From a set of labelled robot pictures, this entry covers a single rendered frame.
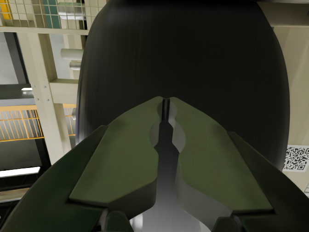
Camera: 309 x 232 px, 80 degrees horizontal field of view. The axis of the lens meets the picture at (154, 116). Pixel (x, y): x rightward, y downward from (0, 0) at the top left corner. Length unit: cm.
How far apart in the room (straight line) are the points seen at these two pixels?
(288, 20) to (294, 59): 7
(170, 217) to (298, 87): 34
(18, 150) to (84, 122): 1186
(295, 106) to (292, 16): 17
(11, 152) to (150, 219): 1203
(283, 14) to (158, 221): 42
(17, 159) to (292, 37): 1235
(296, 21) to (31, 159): 1218
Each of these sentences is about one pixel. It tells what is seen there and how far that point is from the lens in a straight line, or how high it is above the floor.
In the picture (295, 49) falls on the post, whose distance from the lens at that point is 46.
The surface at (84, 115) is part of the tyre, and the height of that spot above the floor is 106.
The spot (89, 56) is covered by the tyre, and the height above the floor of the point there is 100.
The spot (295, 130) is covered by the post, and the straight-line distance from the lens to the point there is 50.
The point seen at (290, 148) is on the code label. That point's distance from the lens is 52.
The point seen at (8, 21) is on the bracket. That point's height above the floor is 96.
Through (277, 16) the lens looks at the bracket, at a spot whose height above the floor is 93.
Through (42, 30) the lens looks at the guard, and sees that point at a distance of 88.
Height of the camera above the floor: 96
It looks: 26 degrees up
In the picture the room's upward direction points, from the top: 178 degrees counter-clockwise
